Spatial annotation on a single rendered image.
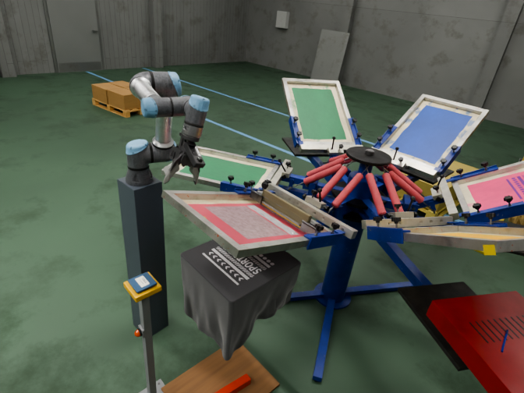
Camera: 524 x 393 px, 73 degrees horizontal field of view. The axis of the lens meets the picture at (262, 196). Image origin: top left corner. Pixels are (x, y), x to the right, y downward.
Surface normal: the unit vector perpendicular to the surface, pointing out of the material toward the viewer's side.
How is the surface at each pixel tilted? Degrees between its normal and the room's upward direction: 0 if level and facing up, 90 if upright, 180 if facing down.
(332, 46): 82
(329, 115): 32
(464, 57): 90
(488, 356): 0
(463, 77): 90
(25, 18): 90
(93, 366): 0
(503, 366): 0
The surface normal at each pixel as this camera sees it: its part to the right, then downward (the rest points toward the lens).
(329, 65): -0.64, 0.18
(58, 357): 0.10, -0.87
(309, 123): 0.20, -0.48
